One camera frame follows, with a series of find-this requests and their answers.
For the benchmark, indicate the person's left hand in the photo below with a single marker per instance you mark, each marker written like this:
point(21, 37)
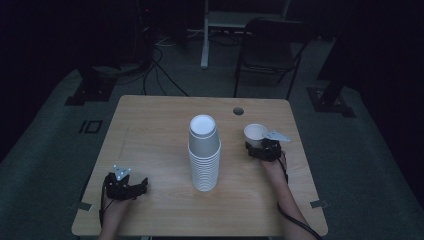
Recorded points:
point(113, 210)

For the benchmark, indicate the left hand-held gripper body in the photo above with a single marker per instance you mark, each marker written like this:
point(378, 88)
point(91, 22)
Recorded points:
point(116, 188)

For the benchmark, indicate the person's right hand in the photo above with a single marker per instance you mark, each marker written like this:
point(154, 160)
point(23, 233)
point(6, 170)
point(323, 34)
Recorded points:
point(275, 170)

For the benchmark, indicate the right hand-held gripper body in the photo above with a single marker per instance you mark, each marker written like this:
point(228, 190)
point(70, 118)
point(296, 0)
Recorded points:
point(271, 150)

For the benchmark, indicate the black stand base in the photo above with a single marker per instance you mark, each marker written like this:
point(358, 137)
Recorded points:
point(93, 88)
point(330, 100)

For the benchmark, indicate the grey tape piece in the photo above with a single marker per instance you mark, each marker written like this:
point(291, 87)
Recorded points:
point(84, 206)
point(319, 203)

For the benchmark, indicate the stack of white cups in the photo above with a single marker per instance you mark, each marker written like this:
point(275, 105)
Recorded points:
point(204, 166)

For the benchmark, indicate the black folding chair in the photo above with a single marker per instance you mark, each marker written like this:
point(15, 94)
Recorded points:
point(270, 43)

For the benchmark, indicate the white desk frame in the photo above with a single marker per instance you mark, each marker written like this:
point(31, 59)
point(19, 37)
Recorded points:
point(205, 40)

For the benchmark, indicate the single white paper cup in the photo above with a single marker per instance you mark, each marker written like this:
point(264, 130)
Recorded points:
point(254, 133)

